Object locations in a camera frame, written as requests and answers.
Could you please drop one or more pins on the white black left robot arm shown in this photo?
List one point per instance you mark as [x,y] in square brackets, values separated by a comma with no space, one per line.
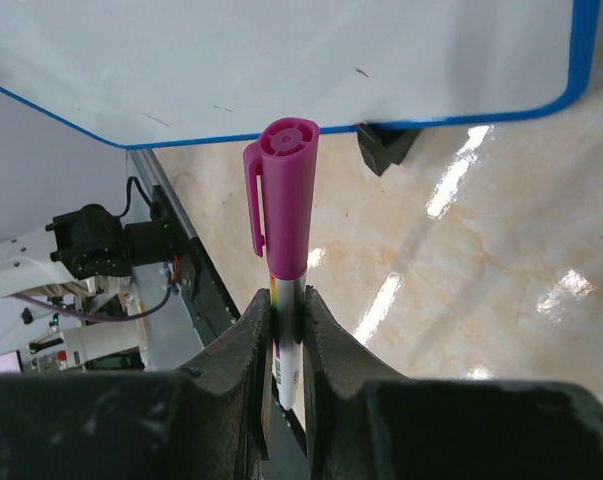
[87,243]

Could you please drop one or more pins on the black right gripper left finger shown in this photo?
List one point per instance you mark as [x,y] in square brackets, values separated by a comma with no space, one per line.
[207,419]

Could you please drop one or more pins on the blue framed whiteboard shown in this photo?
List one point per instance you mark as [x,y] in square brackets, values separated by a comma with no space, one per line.
[148,74]

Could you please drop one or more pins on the magenta capped whiteboard marker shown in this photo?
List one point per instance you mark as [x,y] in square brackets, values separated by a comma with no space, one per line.
[279,170]

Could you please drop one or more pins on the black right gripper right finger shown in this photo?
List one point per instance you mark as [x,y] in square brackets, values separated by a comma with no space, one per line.
[365,420]

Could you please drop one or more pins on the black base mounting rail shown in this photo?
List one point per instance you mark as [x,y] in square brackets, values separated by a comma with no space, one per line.
[209,304]

